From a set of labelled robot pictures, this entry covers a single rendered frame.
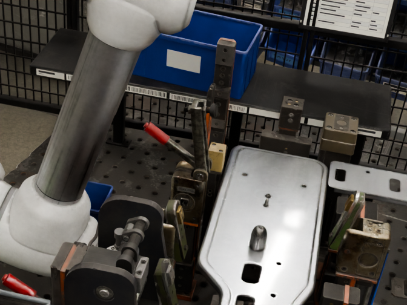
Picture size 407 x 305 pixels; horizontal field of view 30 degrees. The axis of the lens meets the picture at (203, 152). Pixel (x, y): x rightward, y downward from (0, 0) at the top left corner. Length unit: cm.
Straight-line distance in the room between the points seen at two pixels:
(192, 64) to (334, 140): 38
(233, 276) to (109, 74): 43
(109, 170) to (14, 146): 135
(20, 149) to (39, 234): 185
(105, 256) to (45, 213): 36
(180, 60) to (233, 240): 54
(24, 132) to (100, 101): 211
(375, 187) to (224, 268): 44
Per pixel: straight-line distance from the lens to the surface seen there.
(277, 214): 156
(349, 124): 177
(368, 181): 171
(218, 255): 145
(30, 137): 348
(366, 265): 156
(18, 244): 161
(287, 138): 179
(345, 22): 195
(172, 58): 185
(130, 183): 208
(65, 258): 133
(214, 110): 146
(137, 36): 133
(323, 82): 198
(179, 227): 142
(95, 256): 121
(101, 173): 212
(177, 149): 153
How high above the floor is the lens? 200
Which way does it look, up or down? 36 degrees down
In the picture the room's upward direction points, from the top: 6 degrees clockwise
